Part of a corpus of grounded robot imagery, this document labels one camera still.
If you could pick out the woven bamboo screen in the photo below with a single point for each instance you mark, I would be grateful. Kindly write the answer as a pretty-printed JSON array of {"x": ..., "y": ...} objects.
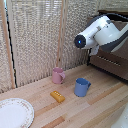
[{"x": 35, "y": 36}]

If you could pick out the thin wooden screen post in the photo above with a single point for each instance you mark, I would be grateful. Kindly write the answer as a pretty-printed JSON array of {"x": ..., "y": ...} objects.
[{"x": 61, "y": 36}]

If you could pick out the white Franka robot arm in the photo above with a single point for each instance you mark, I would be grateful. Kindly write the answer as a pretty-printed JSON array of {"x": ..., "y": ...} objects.
[{"x": 100, "y": 33}]

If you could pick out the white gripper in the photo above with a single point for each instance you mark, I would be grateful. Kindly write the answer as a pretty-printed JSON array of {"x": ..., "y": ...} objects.
[{"x": 95, "y": 50}]

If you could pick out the white speckled plate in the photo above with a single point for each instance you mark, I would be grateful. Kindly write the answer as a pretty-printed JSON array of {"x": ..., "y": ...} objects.
[{"x": 14, "y": 113}]

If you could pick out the blue mug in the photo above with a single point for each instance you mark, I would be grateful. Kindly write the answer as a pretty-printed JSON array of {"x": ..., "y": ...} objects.
[{"x": 80, "y": 88}]

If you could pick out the thick wooden screen post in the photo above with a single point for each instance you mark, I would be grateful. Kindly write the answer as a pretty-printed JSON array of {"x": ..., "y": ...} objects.
[{"x": 8, "y": 43}]

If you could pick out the pink mug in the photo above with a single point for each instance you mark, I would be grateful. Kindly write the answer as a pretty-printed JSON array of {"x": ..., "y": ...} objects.
[{"x": 57, "y": 76}]

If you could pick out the orange rectangular block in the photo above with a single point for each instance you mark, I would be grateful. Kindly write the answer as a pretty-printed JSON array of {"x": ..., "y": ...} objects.
[{"x": 57, "y": 96}]

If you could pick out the dark brown drawer cabinet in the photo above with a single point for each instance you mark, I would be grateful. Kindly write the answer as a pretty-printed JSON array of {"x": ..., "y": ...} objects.
[{"x": 115, "y": 63}]

